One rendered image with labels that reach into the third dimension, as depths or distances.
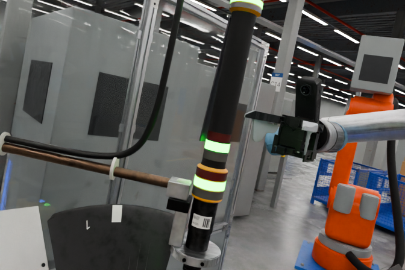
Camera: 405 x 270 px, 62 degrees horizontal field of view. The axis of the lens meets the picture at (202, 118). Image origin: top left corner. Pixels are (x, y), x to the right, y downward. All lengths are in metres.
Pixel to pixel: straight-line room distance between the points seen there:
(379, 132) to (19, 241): 0.85
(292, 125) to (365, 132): 0.31
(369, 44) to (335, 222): 2.08
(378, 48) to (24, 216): 4.01
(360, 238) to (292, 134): 3.71
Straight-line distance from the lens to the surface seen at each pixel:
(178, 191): 0.46
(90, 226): 0.63
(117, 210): 0.64
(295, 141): 0.67
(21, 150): 0.54
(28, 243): 0.81
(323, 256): 4.43
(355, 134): 0.95
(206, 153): 0.45
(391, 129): 0.93
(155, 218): 0.64
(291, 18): 7.48
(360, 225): 4.31
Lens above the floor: 1.66
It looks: 3 degrees down
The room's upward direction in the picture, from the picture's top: 11 degrees clockwise
